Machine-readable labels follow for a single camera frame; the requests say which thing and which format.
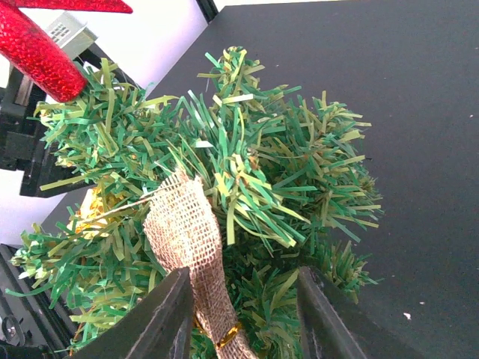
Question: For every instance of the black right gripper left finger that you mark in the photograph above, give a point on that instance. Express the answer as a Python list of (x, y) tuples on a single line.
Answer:
[(159, 326)]

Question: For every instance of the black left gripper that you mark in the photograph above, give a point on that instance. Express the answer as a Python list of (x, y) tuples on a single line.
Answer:
[(22, 148)]

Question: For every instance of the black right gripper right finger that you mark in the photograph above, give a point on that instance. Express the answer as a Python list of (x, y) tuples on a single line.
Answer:
[(333, 326)]

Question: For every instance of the red star ornament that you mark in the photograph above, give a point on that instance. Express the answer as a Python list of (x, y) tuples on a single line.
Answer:
[(36, 55)]

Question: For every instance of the burlap fabric ornament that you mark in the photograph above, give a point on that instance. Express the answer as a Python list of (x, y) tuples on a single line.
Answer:
[(183, 232)]

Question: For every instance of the gold gift box ornament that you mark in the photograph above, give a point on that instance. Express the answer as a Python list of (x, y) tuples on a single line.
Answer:
[(87, 219)]

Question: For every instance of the small green christmas tree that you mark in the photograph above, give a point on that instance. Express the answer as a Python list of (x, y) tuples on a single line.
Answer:
[(278, 170)]

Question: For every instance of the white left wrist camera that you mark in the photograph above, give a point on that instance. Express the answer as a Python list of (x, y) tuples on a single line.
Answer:
[(71, 35)]

